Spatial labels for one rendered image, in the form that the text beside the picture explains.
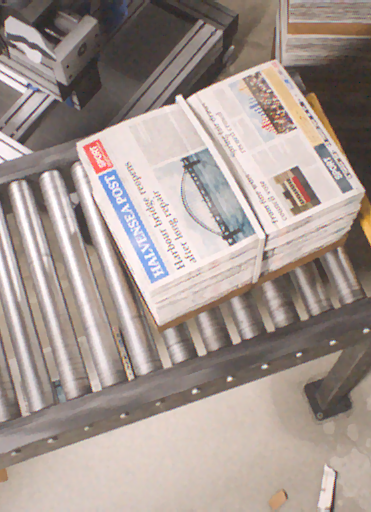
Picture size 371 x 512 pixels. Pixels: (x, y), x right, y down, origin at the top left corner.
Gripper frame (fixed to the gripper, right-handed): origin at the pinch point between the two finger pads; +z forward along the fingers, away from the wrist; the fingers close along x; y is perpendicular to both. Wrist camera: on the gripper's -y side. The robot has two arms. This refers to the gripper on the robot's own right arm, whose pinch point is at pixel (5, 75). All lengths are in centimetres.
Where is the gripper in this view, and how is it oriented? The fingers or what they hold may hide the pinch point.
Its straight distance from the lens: 103.8
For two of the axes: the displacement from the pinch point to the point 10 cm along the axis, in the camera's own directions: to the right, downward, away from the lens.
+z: 4.9, 8.0, -3.5
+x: -8.7, 4.0, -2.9
